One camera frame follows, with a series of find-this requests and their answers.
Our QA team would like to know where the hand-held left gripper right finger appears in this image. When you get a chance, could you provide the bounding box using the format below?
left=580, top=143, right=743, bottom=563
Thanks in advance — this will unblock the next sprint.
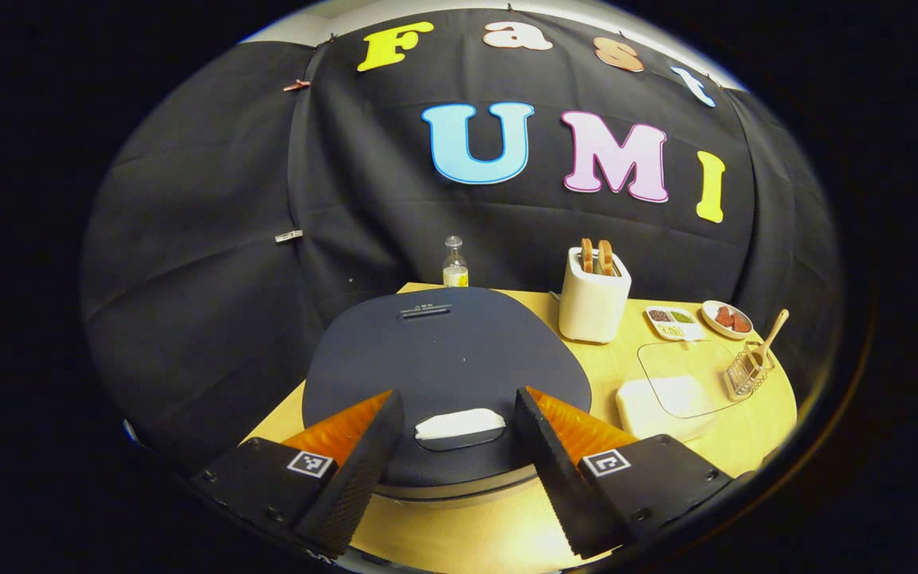
left=513, top=387, right=735, bottom=559

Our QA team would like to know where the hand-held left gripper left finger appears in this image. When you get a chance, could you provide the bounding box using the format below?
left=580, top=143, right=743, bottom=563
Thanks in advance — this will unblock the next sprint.
left=192, top=389, right=406, bottom=559

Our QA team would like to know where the black rice cooker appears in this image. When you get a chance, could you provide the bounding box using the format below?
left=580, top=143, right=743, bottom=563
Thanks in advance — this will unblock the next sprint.
left=302, top=287, right=593, bottom=503

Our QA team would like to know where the metal wire chopstick holder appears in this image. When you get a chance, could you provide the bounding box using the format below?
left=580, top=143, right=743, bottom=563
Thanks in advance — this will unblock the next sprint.
left=726, top=343, right=776, bottom=398

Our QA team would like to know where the wooden spoon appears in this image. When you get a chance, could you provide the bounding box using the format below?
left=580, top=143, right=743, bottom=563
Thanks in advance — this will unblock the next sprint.
left=748, top=309, right=791, bottom=372

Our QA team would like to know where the white toaster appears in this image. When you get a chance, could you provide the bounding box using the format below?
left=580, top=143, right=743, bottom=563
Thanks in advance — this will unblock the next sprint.
left=559, top=247, right=633, bottom=344

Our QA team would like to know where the white divided grain dish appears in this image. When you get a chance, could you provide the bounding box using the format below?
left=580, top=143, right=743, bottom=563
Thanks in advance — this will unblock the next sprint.
left=645, top=306, right=705, bottom=342

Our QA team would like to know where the small glass bottle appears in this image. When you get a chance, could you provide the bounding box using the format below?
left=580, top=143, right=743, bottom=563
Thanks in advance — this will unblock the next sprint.
left=442, top=236, right=469, bottom=289

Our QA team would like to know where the white round plate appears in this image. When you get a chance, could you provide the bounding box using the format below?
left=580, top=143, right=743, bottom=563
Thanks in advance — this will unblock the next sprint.
left=701, top=300, right=755, bottom=340

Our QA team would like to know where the black backdrop cloth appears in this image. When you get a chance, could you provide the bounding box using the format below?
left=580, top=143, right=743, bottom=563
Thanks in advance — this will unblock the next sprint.
left=80, top=8, right=841, bottom=471

